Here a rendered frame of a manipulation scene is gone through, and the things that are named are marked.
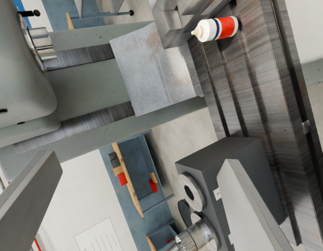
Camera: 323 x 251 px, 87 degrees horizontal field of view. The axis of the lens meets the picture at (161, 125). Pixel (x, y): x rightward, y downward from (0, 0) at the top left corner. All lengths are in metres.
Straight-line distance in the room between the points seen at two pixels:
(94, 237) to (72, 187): 1.34
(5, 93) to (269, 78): 0.43
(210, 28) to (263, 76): 0.15
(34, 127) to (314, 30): 0.58
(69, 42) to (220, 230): 0.74
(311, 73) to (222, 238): 0.96
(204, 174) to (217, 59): 0.29
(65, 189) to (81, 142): 4.06
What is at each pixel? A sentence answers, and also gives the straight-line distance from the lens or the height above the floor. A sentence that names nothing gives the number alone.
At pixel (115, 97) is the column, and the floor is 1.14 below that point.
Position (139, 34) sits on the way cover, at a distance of 0.77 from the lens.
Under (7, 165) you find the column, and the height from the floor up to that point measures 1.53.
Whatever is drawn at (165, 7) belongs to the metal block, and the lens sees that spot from 0.47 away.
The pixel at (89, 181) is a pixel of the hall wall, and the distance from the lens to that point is 4.67.
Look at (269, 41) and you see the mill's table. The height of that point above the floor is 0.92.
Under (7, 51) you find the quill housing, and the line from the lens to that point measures 0.27.
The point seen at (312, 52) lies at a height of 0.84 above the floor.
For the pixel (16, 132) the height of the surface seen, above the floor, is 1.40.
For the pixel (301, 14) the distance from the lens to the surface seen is 0.48.
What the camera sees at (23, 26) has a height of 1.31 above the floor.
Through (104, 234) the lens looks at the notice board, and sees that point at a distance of 5.18.
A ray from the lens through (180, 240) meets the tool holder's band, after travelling 0.44.
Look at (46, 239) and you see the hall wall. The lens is 5.16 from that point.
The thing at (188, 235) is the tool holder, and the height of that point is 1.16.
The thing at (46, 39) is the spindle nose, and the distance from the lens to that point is 0.34.
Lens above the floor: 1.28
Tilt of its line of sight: 22 degrees down
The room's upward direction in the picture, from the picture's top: 111 degrees counter-clockwise
